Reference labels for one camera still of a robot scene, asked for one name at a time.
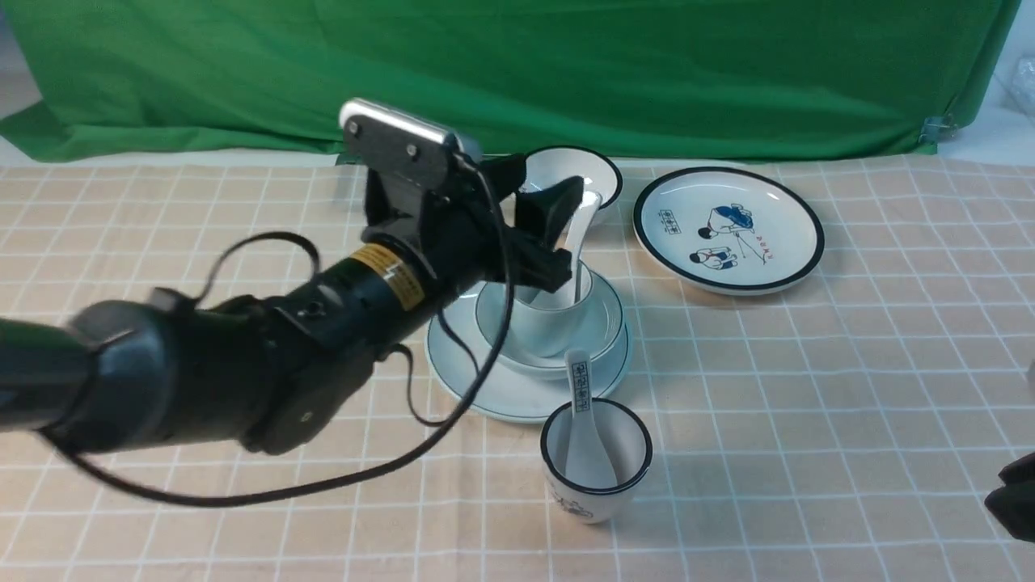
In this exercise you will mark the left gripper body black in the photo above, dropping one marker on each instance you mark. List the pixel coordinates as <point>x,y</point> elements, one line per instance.
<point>428,245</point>

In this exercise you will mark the pale blue shallow bowl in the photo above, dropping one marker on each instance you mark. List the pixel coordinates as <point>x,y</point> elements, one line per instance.
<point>603,335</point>

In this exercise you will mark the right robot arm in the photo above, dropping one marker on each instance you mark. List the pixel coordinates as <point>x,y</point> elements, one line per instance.
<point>1012,503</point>

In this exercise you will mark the checkered beige tablecloth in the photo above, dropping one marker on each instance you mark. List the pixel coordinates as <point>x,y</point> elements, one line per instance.
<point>846,430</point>

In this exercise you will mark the plain white ceramic spoon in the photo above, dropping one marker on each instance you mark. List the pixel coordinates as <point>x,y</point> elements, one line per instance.
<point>584,242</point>

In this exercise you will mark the plain pale blue cup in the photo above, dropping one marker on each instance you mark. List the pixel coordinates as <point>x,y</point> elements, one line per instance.
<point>544,324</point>

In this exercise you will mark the green backdrop cloth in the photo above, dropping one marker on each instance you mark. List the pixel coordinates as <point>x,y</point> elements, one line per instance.
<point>739,80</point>

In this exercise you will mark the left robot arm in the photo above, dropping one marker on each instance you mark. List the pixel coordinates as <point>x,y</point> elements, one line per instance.
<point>271,372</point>

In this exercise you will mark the patterned white ceramic spoon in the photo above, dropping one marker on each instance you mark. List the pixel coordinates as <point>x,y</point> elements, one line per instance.
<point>587,463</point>

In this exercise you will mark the pale blue flat plate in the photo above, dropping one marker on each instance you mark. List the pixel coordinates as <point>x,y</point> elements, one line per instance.
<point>503,396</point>

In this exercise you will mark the metal clamp on backdrop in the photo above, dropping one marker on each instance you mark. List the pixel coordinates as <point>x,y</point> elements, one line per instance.
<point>936,129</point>

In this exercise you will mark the small black-rimmed white bowl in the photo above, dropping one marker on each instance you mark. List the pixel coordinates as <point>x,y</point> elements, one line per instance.
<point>549,165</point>

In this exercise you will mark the black-rimmed cartoon cup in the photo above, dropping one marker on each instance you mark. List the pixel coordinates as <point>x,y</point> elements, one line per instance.
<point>629,449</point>

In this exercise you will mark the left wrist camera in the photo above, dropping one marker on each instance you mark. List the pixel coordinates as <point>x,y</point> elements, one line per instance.
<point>402,145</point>

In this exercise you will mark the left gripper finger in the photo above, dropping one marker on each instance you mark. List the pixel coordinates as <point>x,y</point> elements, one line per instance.
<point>533,266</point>
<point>543,214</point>

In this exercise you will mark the black-rimmed cartoon plate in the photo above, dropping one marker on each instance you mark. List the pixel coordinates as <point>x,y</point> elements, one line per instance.
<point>728,230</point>

